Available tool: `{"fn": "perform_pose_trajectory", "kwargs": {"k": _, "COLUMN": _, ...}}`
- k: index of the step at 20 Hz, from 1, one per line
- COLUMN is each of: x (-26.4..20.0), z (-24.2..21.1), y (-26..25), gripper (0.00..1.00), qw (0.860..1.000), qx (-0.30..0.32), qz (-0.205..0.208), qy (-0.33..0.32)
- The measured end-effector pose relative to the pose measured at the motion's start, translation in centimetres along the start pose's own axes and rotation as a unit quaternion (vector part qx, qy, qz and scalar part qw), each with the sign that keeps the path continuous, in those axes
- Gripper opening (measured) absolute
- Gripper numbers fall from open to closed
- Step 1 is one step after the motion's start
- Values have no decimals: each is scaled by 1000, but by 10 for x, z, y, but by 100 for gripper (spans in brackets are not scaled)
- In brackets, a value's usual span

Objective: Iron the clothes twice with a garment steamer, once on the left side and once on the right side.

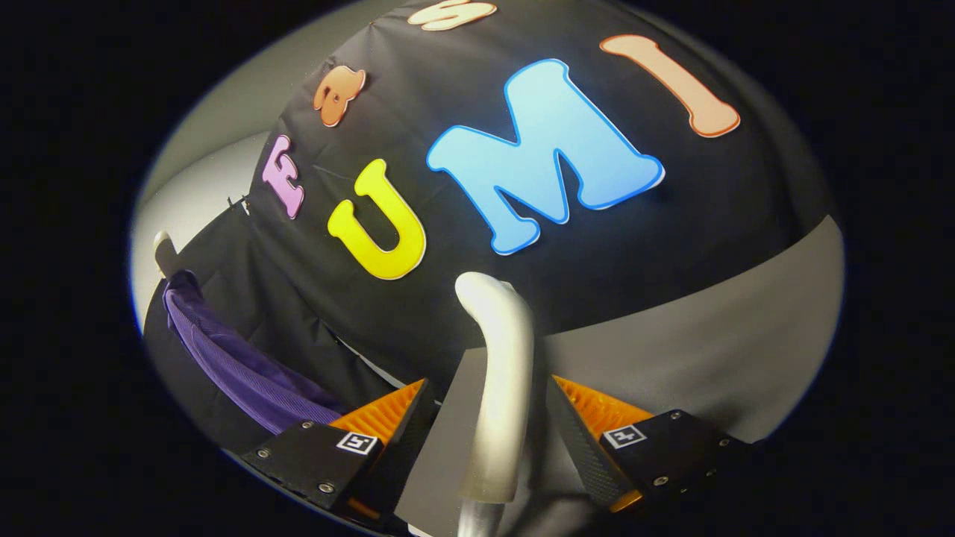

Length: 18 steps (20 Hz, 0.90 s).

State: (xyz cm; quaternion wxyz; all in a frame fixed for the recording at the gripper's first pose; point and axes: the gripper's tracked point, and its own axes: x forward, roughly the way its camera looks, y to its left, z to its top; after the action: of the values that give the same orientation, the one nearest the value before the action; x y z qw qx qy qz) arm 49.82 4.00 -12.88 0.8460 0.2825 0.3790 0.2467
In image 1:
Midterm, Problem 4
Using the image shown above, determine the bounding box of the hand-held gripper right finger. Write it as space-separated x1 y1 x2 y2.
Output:
548 374 753 515

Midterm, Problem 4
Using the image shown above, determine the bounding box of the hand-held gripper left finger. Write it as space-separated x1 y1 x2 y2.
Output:
240 378 441 532

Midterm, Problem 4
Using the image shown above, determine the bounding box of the white garment steamer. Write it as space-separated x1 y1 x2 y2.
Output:
454 271 536 537

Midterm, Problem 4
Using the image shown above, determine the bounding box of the purple jacket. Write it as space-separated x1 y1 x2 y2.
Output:
163 270 351 436

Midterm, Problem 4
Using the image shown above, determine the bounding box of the white clothes hanger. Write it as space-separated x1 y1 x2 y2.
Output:
153 230 180 278

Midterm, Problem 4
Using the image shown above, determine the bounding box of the grey cabinet with dark top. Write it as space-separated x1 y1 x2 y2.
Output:
395 216 845 534

